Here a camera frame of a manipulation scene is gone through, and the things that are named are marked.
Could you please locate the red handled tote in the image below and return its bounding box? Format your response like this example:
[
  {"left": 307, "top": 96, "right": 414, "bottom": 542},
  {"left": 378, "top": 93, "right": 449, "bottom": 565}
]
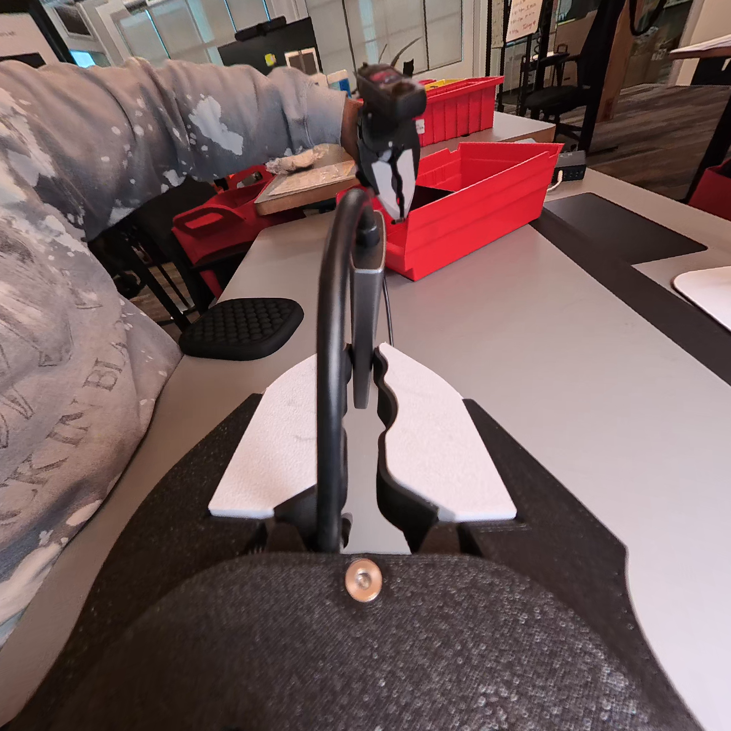
[{"left": 171, "top": 164, "right": 275, "bottom": 269}]

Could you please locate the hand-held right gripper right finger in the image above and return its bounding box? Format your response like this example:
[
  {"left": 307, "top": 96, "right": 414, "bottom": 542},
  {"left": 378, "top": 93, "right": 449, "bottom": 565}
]
[{"left": 374, "top": 343, "right": 517, "bottom": 523}]

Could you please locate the wooden side table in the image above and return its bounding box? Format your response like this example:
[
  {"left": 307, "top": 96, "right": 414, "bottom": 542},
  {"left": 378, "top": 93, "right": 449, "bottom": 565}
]
[{"left": 254, "top": 143, "right": 366, "bottom": 217}]

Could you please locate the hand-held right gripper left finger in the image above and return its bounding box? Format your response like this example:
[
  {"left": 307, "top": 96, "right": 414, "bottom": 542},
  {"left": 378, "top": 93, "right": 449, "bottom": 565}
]
[{"left": 208, "top": 344, "right": 354, "bottom": 520}]

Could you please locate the crumpled clear plastic bag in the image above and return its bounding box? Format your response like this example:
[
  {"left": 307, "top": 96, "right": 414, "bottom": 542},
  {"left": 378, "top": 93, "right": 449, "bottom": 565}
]
[{"left": 267, "top": 144, "right": 343, "bottom": 173}]

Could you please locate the red fabric bag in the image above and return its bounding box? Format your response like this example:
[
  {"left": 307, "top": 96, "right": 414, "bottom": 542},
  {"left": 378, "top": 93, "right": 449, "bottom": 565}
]
[{"left": 688, "top": 160, "right": 731, "bottom": 220}]

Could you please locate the black honeycomb wrist pad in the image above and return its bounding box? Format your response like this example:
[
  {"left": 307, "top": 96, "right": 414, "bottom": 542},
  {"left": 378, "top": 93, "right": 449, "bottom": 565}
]
[{"left": 179, "top": 297, "right": 305, "bottom": 362}]

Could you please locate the black power strip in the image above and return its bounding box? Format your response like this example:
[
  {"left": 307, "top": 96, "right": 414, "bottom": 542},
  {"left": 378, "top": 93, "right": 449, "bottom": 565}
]
[{"left": 551, "top": 150, "right": 588, "bottom": 185}]

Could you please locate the person's left forearm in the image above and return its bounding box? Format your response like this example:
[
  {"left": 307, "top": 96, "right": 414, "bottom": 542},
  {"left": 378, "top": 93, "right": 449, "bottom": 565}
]
[{"left": 86, "top": 57, "right": 349, "bottom": 241}]

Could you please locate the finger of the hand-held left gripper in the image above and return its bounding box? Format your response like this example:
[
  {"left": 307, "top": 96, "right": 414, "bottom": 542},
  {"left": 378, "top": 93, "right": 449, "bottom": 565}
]
[
  {"left": 397, "top": 148, "right": 421, "bottom": 222},
  {"left": 365, "top": 148, "right": 401, "bottom": 222}
]

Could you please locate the large black monitor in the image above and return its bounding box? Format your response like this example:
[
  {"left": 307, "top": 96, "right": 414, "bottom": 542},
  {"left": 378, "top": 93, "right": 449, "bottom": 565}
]
[{"left": 217, "top": 17, "right": 322, "bottom": 78}]

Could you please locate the black cable with blue plug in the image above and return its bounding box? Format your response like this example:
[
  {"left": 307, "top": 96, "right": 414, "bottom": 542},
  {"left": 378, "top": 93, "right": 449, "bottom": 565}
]
[{"left": 381, "top": 214, "right": 407, "bottom": 347}]

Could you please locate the flip chart whiteboard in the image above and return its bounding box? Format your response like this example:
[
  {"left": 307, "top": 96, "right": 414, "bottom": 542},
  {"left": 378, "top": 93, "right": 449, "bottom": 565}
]
[{"left": 503, "top": 0, "right": 544, "bottom": 43}]

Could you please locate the black panel on white stand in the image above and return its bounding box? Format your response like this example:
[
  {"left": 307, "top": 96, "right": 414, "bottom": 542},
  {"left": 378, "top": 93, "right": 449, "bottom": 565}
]
[{"left": 673, "top": 265, "right": 731, "bottom": 333}]

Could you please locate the black office chair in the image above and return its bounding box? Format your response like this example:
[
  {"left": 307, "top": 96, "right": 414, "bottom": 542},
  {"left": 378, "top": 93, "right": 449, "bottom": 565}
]
[{"left": 517, "top": 34, "right": 600, "bottom": 146}]

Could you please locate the person's left hand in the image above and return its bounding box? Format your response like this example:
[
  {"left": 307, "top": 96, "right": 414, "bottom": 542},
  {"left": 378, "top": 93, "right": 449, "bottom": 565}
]
[{"left": 341, "top": 98, "right": 364, "bottom": 150}]

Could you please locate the black bin divider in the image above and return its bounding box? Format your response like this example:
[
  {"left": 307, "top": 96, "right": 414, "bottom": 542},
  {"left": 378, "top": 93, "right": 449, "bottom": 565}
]
[{"left": 410, "top": 184, "right": 459, "bottom": 211}]

